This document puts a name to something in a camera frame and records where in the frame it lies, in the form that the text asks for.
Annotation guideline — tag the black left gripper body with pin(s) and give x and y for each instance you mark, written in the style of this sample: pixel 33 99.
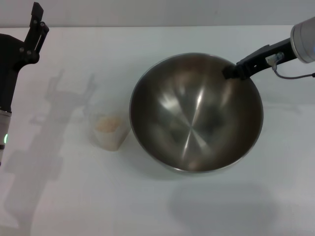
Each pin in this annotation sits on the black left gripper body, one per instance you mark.
pixel 9 56

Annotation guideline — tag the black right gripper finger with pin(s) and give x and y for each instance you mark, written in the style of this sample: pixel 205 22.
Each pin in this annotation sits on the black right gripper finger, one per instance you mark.
pixel 242 68

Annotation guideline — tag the clear plastic measuring cup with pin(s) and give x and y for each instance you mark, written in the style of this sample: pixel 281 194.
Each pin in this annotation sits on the clear plastic measuring cup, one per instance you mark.
pixel 108 140

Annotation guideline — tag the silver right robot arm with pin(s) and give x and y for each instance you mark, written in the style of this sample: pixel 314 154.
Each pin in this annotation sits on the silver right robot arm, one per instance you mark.
pixel 304 39

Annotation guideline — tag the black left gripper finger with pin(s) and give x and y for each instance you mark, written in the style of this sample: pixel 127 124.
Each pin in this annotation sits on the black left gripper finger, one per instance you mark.
pixel 35 32

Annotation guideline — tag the stainless steel mixing bowl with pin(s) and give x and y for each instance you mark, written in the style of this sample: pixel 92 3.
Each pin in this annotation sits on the stainless steel mixing bowl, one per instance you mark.
pixel 194 118

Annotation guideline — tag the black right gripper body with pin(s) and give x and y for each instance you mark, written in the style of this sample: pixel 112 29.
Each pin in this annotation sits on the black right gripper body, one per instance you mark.
pixel 283 50

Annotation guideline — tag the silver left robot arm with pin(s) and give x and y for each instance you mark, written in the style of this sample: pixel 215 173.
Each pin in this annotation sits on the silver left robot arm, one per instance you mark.
pixel 4 127

